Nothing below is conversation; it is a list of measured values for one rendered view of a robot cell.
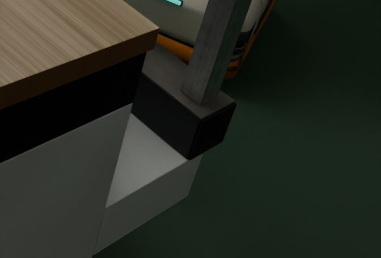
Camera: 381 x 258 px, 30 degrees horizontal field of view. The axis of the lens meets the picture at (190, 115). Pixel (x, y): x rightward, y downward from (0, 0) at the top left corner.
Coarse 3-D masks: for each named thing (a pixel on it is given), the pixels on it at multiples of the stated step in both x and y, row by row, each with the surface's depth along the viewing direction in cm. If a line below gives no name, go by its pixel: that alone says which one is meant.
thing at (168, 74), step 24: (144, 72) 103; (168, 72) 104; (144, 96) 104; (168, 96) 101; (144, 120) 106; (168, 120) 102; (192, 120) 99; (216, 120) 101; (192, 144) 101; (216, 144) 106
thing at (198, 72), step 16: (224, 0) 90; (240, 0) 90; (208, 16) 93; (224, 16) 91; (240, 16) 93; (208, 32) 94; (224, 32) 92; (208, 48) 95; (224, 48) 95; (192, 64) 98; (208, 64) 96; (224, 64) 98; (192, 80) 99; (208, 80) 97; (192, 96) 100; (208, 96) 100
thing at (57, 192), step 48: (48, 96) 68; (96, 96) 74; (0, 144) 66; (48, 144) 73; (96, 144) 80; (0, 192) 71; (48, 192) 78; (96, 192) 87; (0, 240) 77; (48, 240) 85
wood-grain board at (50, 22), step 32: (0, 0) 72; (32, 0) 73; (64, 0) 75; (96, 0) 76; (0, 32) 68; (32, 32) 69; (64, 32) 70; (96, 32) 72; (128, 32) 73; (0, 64) 64; (32, 64) 65; (64, 64) 66; (96, 64) 70; (0, 96) 62; (32, 96) 66
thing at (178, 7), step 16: (128, 0) 216; (144, 0) 214; (160, 0) 212; (176, 0) 210; (192, 0) 210; (208, 0) 211; (256, 0) 219; (272, 0) 246; (160, 16) 215; (176, 16) 214; (192, 16) 212; (256, 16) 217; (160, 32) 219; (176, 32) 217; (192, 32) 215; (240, 32) 211; (256, 32) 238; (176, 48) 219; (192, 48) 218; (240, 48) 214; (240, 64) 223
